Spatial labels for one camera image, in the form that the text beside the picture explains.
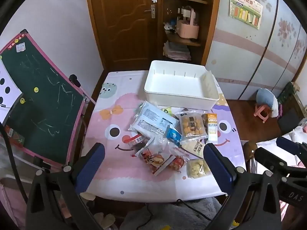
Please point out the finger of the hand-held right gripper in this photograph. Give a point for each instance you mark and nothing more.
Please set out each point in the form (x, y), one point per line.
(268, 158)
(287, 145)

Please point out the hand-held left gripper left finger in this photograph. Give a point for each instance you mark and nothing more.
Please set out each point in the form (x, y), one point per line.
(91, 166)

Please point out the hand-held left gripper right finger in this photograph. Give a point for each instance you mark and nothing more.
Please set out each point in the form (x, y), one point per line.
(218, 166)

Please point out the clear packet yellow puffs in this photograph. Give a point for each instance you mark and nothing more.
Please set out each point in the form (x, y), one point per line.
(197, 169)

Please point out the beige biscuit packet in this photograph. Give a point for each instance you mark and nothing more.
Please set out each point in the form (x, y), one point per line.
(194, 148)

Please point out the orange white oat bar packet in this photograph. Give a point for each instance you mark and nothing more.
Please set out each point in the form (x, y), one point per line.
(212, 129)

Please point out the small red striped packet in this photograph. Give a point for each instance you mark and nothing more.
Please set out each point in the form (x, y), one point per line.
(177, 164)

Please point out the yellow pastry ball packet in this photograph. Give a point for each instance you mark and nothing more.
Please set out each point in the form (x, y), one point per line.
(191, 124)

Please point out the dark snack packet red label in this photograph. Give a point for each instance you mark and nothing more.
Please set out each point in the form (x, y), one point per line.
(138, 146)

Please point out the small shiny blue packet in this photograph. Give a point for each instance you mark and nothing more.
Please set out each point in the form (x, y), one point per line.
(174, 136)

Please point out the red orange snack packet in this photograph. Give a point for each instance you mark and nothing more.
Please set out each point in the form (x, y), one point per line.
(153, 160)

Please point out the brown white packet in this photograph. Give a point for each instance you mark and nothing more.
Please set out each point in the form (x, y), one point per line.
(184, 111)

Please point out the small green yellow packet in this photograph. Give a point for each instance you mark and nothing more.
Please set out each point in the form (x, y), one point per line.
(167, 110)

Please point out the white plastic bin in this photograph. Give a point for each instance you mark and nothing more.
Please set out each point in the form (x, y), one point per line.
(177, 86)

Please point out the white pillow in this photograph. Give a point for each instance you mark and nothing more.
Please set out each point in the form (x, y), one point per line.
(299, 135)

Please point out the wooden bedpost knob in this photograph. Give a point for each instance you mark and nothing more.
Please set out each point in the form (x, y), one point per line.
(250, 149)

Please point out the black box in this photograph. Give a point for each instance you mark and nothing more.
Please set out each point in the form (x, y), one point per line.
(289, 122)

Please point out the pink plastic stool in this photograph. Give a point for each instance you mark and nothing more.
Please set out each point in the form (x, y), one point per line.
(262, 112)

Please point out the pink stool with cushion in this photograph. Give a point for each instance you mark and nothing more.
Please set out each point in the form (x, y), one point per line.
(265, 97)

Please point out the beige plush slipper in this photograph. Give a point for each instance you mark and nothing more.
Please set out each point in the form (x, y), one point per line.
(105, 220)

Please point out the cartoon printed tablecloth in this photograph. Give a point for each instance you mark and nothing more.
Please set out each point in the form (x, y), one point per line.
(120, 115)

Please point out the grey fluffy cloth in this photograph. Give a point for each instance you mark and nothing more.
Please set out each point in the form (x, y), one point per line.
(172, 216)

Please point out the green chalkboard pink easel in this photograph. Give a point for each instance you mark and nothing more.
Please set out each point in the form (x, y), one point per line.
(45, 105)

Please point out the pink cloth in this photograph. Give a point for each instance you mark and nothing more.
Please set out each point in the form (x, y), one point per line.
(12, 203)

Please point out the black easel knob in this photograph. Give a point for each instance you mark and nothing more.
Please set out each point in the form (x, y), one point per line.
(74, 79)

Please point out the floral wardrobe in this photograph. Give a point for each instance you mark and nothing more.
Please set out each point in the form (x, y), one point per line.
(251, 60)

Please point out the stack of folded cloths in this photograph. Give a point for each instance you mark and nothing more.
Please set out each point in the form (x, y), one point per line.
(177, 50)

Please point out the pink basket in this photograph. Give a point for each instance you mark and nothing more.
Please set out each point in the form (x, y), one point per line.
(187, 30)

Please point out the brown wooden door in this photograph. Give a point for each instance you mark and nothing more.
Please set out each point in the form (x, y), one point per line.
(124, 24)

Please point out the small toys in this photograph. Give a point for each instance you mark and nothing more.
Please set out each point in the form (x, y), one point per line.
(169, 26)

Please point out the wooden corner shelf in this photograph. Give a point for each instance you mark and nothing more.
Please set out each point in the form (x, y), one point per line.
(208, 16)

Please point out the wall poster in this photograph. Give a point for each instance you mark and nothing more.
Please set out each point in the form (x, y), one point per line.
(245, 7)

